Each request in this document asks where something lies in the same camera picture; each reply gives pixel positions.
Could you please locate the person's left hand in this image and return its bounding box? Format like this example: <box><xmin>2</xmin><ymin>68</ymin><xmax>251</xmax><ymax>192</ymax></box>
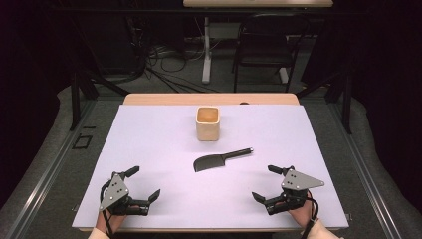
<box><xmin>95</xmin><ymin>204</ymin><xmax>141</xmax><ymax>234</ymax></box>

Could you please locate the white-legged desk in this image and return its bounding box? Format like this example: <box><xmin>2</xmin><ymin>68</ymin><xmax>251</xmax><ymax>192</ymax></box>
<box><xmin>182</xmin><ymin>0</ymin><xmax>334</xmax><ymax>86</ymax></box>

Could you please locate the black metal stand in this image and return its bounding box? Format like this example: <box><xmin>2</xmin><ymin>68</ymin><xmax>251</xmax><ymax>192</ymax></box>
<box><xmin>68</xmin><ymin>70</ymin><xmax>131</xmax><ymax>132</ymax></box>
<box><xmin>296</xmin><ymin>70</ymin><xmax>354</xmax><ymax>135</ymax></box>

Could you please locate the black folding chair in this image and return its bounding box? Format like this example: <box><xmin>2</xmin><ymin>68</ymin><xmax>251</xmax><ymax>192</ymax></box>
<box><xmin>231</xmin><ymin>13</ymin><xmax>312</xmax><ymax>95</ymax></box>

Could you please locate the person's right cream sleeve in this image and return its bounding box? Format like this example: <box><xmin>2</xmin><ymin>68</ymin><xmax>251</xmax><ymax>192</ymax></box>
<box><xmin>300</xmin><ymin>218</ymin><xmax>345</xmax><ymax>239</ymax></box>

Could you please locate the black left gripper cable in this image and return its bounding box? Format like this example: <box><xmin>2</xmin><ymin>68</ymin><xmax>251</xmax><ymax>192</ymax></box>
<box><xmin>99</xmin><ymin>180</ymin><xmax>114</xmax><ymax>239</ymax></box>

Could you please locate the bundle of floor cables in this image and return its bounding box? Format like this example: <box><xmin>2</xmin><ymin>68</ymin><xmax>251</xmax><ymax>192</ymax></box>
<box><xmin>125</xmin><ymin>15</ymin><xmax>221</xmax><ymax>95</ymax></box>

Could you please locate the person's cream sleeve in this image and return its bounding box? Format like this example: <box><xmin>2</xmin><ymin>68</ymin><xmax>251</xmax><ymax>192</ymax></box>
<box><xmin>300</xmin><ymin>218</ymin><xmax>345</xmax><ymax>239</ymax></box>
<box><xmin>87</xmin><ymin>227</ymin><xmax>113</xmax><ymax>239</ymax></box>

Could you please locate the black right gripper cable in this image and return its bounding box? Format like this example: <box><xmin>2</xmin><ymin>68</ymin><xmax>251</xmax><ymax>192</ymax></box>
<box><xmin>299</xmin><ymin>190</ymin><xmax>320</xmax><ymax>239</ymax></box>

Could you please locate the beige square cup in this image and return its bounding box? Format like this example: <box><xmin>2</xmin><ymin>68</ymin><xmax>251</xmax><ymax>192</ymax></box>
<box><xmin>194</xmin><ymin>106</ymin><xmax>222</xmax><ymax>142</ymax></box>

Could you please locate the person's left cream sleeve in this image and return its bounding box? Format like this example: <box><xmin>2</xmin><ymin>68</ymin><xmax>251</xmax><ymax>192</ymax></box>
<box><xmin>87</xmin><ymin>227</ymin><xmax>113</xmax><ymax>239</ymax></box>

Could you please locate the black knife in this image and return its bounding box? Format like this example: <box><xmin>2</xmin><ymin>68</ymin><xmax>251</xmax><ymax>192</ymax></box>
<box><xmin>193</xmin><ymin>146</ymin><xmax>255</xmax><ymax>173</ymax></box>

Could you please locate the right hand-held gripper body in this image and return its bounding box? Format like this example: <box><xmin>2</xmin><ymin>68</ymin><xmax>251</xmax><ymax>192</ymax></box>
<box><xmin>264</xmin><ymin>165</ymin><xmax>326</xmax><ymax>217</ymax></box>

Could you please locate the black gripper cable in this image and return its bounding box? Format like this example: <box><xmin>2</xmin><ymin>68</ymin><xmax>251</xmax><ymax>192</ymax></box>
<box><xmin>99</xmin><ymin>180</ymin><xmax>114</xmax><ymax>239</ymax></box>
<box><xmin>299</xmin><ymin>190</ymin><xmax>320</xmax><ymax>239</ymax></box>

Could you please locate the person's right hand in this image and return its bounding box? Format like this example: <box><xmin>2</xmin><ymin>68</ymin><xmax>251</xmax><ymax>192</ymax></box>
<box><xmin>287</xmin><ymin>189</ymin><xmax>320</xmax><ymax>231</ymax></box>

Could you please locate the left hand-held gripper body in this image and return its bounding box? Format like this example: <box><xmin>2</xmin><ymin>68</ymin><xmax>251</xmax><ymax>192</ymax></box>
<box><xmin>99</xmin><ymin>170</ymin><xmax>151</xmax><ymax>217</ymax></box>

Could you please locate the white table mat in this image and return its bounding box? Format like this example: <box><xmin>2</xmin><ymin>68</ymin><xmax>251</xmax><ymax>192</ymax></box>
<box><xmin>71</xmin><ymin>104</ymin><xmax>350</xmax><ymax>231</ymax></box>

